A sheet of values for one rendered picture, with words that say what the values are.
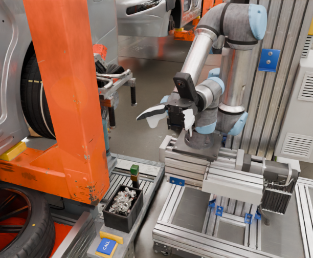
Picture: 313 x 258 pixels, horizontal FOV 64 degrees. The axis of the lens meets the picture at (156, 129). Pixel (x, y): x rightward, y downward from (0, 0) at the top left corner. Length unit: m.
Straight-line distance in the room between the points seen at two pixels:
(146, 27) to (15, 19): 2.78
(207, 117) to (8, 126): 1.07
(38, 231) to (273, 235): 1.32
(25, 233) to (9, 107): 0.64
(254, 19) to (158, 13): 3.22
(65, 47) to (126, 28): 3.17
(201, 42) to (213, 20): 0.09
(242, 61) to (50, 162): 1.03
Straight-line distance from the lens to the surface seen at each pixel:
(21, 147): 1.64
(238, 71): 1.07
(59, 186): 1.46
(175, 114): 0.71
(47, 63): 1.08
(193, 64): 0.98
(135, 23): 4.08
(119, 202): 1.33
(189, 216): 1.75
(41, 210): 1.51
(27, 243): 1.40
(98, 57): 1.77
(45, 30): 1.04
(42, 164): 1.46
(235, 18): 1.03
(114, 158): 2.32
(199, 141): 1.25
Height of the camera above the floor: 1.54
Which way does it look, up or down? 31 degrees down
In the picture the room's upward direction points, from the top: straight up
